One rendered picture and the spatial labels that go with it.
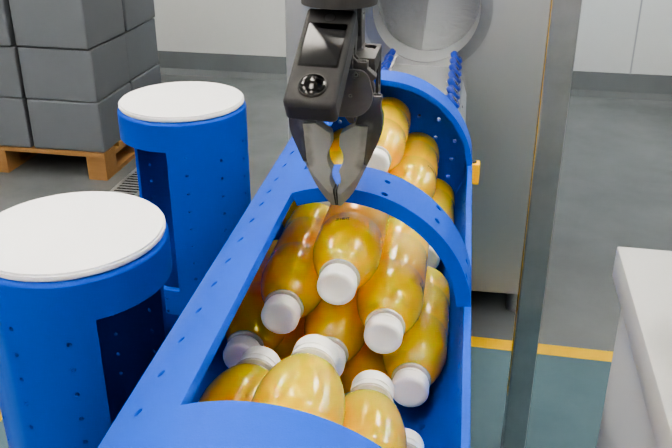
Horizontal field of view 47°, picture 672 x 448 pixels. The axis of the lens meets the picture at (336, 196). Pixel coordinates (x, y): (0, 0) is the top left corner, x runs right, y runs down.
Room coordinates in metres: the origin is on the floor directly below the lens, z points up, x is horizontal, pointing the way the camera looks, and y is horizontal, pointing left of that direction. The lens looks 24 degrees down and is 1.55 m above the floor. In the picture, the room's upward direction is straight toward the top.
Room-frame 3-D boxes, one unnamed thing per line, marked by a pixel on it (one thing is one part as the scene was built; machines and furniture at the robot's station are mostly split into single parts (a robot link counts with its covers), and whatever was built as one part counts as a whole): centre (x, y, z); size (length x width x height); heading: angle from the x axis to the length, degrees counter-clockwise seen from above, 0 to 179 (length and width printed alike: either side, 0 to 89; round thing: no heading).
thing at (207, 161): (1.68, 0.35, 0.59); 0.28 x 0.28 x 0.88
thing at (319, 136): (0.74, 0.01, 1.27); 0.06 x 0.03 x 0.09; 171
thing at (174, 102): (1.68, 0.35, 1.03); 0.28 x 0.28 x 0.01
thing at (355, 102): (0.74, 0.00, 1.37); 0.09 x 0.08 x 0.12; 171
